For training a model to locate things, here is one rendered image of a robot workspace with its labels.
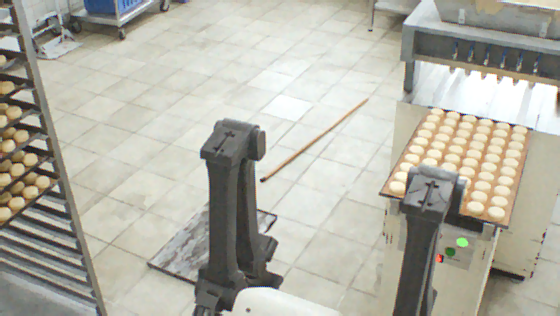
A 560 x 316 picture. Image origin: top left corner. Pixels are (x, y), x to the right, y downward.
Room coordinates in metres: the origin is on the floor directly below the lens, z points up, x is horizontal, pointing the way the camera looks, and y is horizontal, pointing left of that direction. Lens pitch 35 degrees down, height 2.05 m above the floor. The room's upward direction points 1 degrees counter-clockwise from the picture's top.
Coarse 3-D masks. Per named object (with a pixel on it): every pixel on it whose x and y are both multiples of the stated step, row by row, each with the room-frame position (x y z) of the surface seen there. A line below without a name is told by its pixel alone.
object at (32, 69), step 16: (16, 0) 1.66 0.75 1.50; (16, 16) 1.65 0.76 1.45; (32, 48) 1.67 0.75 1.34; (32, 64) 1.65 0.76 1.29; (48, 112) 1.66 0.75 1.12; (48, 128) 1.65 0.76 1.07; (48, 144) 1.65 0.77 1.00; (64, 176) 1.66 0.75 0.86; (64, 192) 1.65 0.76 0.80; (80, 224) 1.67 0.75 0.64; (80, 240) 1.65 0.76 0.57; (96, 288) 1.66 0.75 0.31
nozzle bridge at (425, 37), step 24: (432, 0) 2.43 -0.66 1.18; (408, 24) 2.17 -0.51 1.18; (432, 24) 2.16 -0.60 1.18; (456, 24) 2.16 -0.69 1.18; (408, 48) 2.16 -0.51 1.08; (432, 48) 2.20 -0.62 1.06; (480, 48) 2.12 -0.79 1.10; (504, 48) 2.07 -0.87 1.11; (528, 48) 1.96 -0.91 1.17; (552, 48) 1.93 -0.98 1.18; (408, 72) 2.26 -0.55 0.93; (504, 72) 2.02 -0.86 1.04; (528, 72) 2.00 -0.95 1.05; (552, 72) 1.99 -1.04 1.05
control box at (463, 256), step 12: (444, 228) 1.37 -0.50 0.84; (456, 228) 1.36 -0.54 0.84; (444, 240) 1.36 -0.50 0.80; (456, 240) 1.34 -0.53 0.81; (468, 240) 1.32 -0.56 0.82; (444, 252) 1.35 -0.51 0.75; (456, 252) 1.34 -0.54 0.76; (468, 252) 1.32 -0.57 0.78; (456, 264) 1.33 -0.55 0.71; (468, 264) 1.32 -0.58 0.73
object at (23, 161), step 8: (24, 152) 1.65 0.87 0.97; (8, 160) 1.61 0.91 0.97; (16, 160) 1.62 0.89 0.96; (24, 160) 1.60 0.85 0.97; (32, 160) 1.61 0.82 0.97; (40, 160) 1.63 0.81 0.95; (0, 168) 1.57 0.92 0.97; (8, 168) 1.57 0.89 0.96; (16, 168) 1.56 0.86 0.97; (24, 168) 1.58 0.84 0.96; (0, 176) 1.52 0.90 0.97; (8, 176) 1.52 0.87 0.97; (16, 176) 1.54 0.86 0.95; (0, 184) 1.49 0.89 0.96; (8, 184) 1.50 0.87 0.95
